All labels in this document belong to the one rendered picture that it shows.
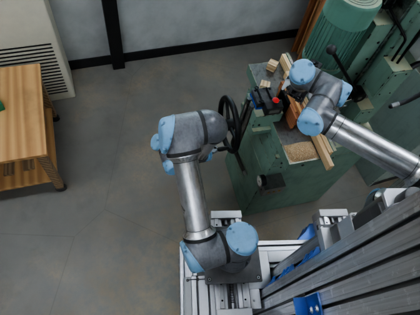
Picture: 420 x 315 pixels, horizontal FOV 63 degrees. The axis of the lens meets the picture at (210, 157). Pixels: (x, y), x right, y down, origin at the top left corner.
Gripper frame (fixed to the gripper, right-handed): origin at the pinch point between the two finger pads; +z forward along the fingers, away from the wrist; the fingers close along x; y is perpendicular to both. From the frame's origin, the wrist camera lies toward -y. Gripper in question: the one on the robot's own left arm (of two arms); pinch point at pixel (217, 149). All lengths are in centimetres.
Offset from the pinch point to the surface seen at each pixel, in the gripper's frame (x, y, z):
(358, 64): 0, -70, 20
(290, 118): 3.3, -35.5, 15.3
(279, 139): 10.9, -28.1, 11.4
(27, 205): -22, 117, -59
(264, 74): -27.7, -31.3, 16.7
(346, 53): 2, -73, 6
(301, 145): 17.9, -34.7, 15.3
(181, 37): -140, 39, 41
